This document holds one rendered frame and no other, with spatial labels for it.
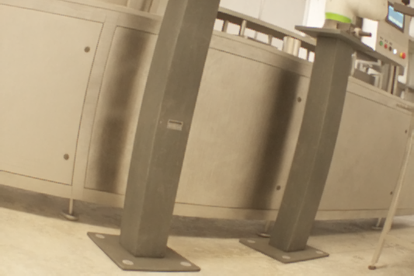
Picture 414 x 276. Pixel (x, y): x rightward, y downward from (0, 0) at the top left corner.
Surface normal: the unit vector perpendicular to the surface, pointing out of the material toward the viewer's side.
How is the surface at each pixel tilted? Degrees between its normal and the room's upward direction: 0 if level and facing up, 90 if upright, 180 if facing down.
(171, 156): 90
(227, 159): 90
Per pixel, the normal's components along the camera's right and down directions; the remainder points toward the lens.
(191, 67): 0.59, 0.16
